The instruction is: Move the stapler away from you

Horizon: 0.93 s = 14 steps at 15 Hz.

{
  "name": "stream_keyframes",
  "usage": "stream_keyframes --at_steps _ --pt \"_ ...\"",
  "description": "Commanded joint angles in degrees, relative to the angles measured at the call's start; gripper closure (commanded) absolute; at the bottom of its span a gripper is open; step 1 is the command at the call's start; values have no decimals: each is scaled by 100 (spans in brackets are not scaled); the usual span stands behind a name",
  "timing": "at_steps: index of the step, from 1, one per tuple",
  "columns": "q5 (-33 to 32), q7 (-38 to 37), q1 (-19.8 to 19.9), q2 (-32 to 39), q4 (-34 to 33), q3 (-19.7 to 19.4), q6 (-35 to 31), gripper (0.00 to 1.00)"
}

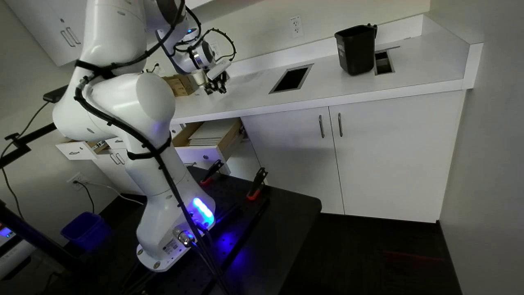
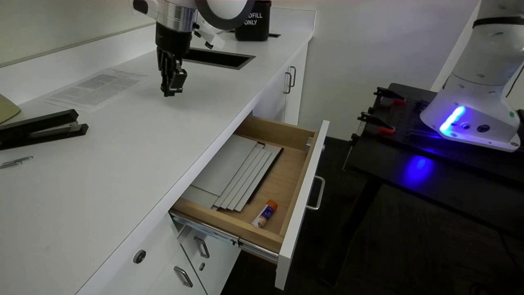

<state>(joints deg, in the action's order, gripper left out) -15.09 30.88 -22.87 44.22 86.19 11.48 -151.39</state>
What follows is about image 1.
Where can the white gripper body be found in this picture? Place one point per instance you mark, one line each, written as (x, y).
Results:
(220, 69)

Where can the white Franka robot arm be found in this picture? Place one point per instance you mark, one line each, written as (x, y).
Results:
(125, 103)

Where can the tan cardboard box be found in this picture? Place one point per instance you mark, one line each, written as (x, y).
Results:
(182, 85)

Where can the open wooden drawer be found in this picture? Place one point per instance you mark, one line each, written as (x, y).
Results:
(231, 139)

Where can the black clamp with red tip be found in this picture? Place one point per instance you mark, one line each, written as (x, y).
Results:
(257, 184)
(211, 172)

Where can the white cabinet door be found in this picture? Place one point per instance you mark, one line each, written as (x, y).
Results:
(295, 164)
(398, 157)

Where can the white low drawer cabinet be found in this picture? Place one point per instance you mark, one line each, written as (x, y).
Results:
(103, 166)

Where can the black landfill bin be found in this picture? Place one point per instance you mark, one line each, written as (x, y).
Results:
(356, 49)

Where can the black robot table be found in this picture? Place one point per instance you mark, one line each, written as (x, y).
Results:
(283, 223)

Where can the white upper cabinet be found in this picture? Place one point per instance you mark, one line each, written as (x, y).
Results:
(46, 25)

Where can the blue floor bin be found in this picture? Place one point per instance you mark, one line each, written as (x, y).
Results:
(84, 229)

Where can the black tripod leg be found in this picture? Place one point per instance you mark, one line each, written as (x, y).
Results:
(33, 234)

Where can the white wall outlet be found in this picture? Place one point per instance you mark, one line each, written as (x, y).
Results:
(295, 26)

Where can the black camera stand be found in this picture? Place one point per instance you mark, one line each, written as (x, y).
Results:
(26, 139)

